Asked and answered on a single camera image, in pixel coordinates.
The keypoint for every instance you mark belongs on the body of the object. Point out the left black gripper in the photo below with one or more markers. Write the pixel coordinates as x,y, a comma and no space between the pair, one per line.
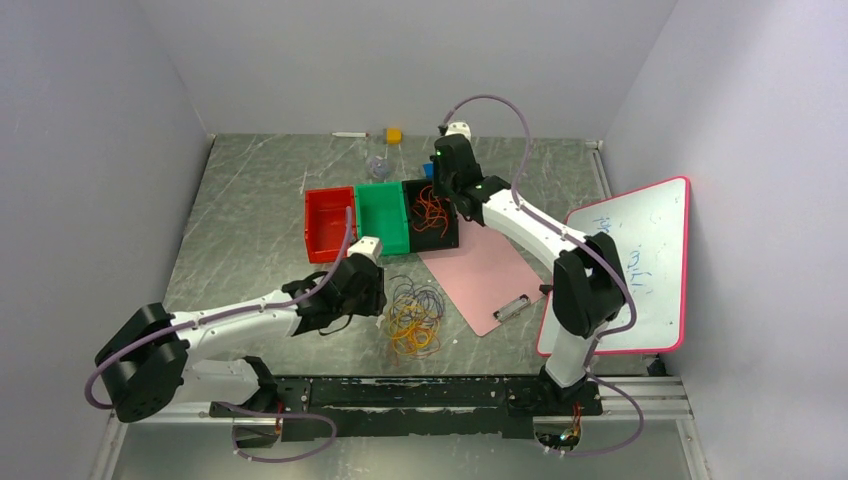
377,298

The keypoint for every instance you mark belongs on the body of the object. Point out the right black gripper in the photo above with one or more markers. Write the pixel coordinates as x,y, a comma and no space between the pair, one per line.
438,190

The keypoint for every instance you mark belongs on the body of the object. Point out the black plastic bin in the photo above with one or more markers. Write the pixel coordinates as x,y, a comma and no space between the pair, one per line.
432,221

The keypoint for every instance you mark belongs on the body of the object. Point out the green plastic bin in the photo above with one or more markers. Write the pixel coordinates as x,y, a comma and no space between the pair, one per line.
381,213

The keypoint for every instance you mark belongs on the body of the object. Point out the red plastic bin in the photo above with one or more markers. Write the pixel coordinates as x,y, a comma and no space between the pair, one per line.
325,221

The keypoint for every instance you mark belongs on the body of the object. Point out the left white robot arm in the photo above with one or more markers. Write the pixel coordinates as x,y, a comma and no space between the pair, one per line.
159,358

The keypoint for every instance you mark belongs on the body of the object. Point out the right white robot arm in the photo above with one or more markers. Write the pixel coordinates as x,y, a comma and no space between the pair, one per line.
588,288

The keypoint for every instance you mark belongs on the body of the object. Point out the yellow cube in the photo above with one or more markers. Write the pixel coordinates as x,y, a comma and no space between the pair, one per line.
393,136

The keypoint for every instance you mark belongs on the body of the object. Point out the pink clipboard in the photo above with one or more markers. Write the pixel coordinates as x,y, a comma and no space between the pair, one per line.
483,275

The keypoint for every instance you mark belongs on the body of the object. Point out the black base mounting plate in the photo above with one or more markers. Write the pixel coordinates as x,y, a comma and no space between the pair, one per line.
381,406

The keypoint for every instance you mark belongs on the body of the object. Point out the pink-framed whiteboard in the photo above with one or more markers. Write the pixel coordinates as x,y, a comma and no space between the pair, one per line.
650,228

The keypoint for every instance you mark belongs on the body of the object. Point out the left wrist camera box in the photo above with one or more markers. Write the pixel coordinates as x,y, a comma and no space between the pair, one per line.
367,246

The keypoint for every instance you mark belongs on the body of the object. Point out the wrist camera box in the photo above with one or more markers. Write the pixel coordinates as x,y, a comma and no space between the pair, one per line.
367,246
456,128

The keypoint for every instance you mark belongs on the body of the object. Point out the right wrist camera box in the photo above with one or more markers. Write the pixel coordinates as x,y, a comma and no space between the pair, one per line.
456,128

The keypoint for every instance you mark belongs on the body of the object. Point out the aluminium rail frame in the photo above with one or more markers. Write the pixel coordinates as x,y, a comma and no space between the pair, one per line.
638,399

